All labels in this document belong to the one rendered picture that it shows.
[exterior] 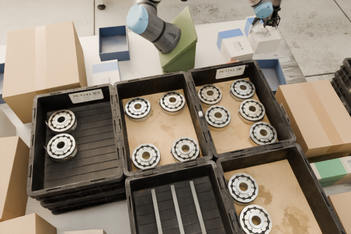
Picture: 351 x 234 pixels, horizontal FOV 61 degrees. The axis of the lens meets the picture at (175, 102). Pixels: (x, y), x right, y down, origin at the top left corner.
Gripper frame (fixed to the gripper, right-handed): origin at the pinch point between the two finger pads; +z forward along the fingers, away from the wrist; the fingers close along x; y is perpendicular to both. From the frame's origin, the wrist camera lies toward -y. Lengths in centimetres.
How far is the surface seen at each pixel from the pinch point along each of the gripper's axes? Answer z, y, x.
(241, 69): -13.0, 35.1, -25.5
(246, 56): -1.3, 17.3, -14.6
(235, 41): -2.7, 7.3, -17.4
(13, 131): 4, 37, -125
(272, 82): 5.9, 30.2, -4.2
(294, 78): 6.3, 29.3, 7.8
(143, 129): -7, 53, -70
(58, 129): -10, 49, -102
